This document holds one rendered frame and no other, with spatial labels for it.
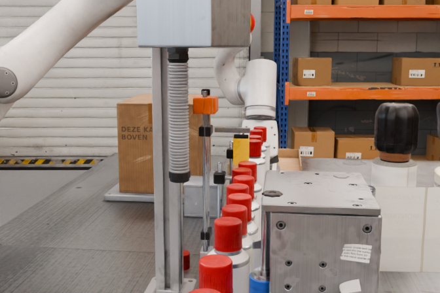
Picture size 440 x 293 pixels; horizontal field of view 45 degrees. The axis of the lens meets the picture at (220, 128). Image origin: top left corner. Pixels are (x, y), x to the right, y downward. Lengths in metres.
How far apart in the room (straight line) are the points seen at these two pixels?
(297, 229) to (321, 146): 4.35
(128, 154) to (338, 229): 1.14
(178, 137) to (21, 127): 4.94
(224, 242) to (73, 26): 0.80
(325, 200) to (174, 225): 0.50
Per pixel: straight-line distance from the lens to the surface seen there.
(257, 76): 1.41
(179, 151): 0.82
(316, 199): 0.52
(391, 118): 1.04
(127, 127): 1.57
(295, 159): 2.14
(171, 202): 0.97
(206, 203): 1.00
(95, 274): 1.14
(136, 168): 1.59
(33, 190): 1.79
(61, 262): 1.21
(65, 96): 5.53
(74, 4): 1.30
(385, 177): 1.06
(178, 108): 0.81
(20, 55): 1.29
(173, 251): 1.00
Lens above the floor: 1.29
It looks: 9 degrees down
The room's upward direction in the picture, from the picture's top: straight up
